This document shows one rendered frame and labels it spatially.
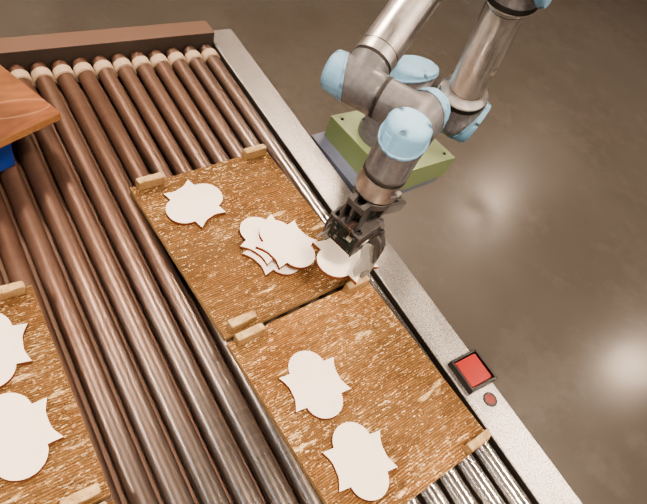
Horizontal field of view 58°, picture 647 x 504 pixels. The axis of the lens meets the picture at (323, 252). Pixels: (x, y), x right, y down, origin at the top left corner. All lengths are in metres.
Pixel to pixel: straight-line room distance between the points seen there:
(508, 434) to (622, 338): 1.83
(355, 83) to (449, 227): 1.96
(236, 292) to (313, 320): 0.16
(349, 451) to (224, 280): 0.41
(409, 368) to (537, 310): 1.68
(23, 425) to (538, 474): 0.92
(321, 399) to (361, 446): 0.11
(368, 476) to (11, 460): 0.56
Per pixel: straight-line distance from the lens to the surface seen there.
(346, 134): 1.58
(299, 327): 1.16
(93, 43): 1.68
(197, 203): 1.30
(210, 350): 1.13
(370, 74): 1.00
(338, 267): 1.11
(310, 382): 1.10
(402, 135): 0.87
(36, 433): 1.04
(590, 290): 3.11
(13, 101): 1.36
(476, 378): 1.27
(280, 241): 1.24
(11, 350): 1.11
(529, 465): 1.27
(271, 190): 1.37
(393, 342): 1.21
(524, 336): 2.70
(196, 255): 1.22
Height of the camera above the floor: 1.91
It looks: 50 degrees down
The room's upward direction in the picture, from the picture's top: 24 degrees clockwise
